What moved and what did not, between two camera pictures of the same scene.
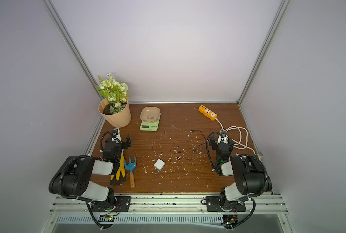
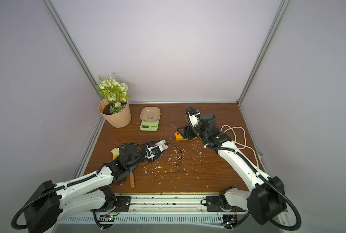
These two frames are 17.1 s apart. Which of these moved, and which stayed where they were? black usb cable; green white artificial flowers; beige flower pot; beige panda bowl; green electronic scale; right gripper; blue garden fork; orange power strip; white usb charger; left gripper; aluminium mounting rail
Moved: black usb cable; orange power strip; left gripper; right gripper; white usb charger
Stayed: beige flower pot; beige panda bowl; green white artificial flowers; aluminium mounting rail; green electronic scale; blue garden fork
